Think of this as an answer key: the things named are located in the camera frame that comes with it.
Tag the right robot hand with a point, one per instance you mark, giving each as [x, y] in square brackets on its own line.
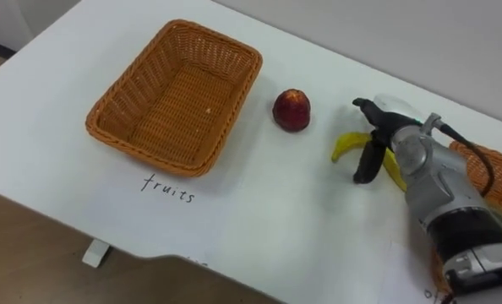
[382, 122]

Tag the yellow banana soft toy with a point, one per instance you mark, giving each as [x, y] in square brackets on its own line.
[349, 142]

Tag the red apple soft toy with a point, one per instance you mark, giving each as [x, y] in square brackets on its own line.
[291, 110]

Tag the orange wicker basket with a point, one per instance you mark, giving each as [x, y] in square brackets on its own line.
[500, 177]
[175, 99]

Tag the white desk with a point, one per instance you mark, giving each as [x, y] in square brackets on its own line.
[251, 202]

